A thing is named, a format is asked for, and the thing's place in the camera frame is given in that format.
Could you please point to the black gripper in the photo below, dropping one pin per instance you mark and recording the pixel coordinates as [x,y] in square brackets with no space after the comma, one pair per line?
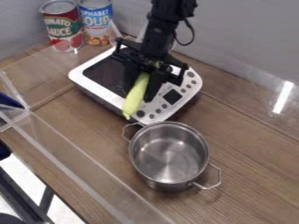
[149,56]

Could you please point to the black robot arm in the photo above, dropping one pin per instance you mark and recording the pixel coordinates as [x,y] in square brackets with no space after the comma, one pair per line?
[174,10]

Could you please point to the white and black stove top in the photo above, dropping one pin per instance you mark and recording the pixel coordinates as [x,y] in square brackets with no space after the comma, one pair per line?
[99,78]

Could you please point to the alphabet soup can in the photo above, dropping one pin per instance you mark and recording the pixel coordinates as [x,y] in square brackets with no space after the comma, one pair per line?
[96,13]

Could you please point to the stainless steel pot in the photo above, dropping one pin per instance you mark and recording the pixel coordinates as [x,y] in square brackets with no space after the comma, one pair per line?
[170,155]

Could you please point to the tomato sauce can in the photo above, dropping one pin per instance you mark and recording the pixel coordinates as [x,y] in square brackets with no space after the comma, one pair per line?
[62,20]

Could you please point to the dark blue object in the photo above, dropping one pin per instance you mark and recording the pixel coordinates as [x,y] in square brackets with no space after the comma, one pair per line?
[10,101]

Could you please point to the clear acrylic barrier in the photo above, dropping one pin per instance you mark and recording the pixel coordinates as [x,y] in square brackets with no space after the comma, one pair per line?
[68,140]

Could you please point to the black metal table frame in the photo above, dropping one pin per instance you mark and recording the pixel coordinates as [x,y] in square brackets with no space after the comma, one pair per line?
[31,213]

